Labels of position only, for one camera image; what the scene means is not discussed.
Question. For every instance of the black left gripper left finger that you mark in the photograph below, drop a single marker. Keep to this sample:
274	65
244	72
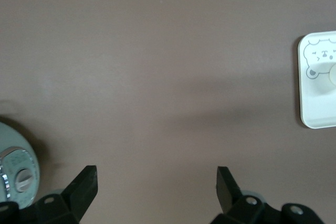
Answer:
78	195

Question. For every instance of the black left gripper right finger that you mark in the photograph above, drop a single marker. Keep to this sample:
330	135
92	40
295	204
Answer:
228	200

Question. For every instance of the cream bear print tray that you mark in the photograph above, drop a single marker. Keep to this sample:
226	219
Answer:
315	103

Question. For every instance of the gray electric cooking pot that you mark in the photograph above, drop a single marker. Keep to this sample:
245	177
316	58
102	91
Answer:
15	140

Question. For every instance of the brown table cover mat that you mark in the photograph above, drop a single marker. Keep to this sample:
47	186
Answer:
157	77

